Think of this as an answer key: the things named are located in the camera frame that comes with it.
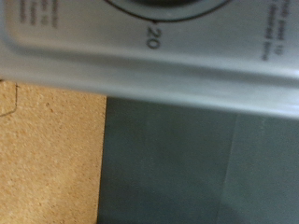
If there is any silver toaster oven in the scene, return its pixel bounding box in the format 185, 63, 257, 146
0, 0, 299, 120

